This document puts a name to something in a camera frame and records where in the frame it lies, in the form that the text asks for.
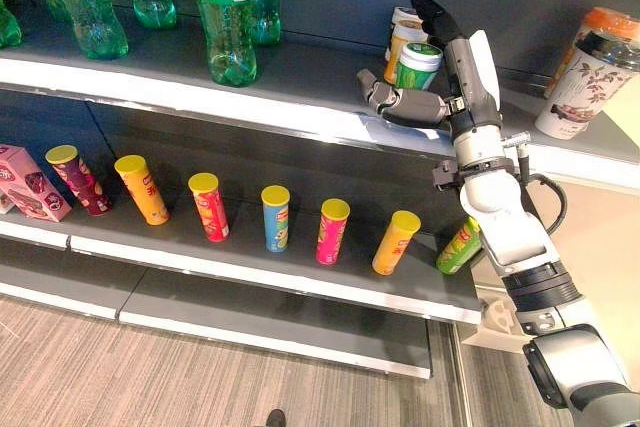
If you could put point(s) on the dark robot foot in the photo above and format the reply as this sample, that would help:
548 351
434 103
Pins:
276 418

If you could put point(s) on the grey shelf board with cans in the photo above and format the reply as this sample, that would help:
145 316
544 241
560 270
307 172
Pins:
250 262

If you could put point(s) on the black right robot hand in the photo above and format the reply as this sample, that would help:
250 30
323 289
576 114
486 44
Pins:
472 82

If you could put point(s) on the purple chips can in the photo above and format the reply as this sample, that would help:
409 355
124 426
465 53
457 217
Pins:
82 182

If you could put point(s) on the orange lidded paper cup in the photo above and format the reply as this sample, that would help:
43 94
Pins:
605 19

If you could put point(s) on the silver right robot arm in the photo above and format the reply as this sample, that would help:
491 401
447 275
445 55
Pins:
515 242

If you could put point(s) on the pink snack box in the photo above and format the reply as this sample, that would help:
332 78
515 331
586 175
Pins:
30 187

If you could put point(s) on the pink chips can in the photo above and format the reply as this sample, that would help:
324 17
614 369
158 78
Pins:
331 234

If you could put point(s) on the red chips can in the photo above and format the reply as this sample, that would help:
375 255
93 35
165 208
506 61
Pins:
212 209

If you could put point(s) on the grey shelf board with bottles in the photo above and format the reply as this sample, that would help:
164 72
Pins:
310 92

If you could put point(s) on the small box behind pink box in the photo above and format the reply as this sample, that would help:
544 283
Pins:
5 204

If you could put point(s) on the green chips can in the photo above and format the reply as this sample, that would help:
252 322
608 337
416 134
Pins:
457 249

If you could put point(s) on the grey empty shelf board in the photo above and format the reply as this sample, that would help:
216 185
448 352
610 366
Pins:
250 317

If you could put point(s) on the green gum jar white lid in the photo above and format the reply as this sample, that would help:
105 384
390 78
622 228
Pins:
417 69

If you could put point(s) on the orange chips can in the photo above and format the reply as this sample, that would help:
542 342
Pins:
145 192
395 244

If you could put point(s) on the blue chips can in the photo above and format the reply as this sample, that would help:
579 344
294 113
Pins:
276 222

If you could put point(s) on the white floral paper cup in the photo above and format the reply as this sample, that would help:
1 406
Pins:
585 87

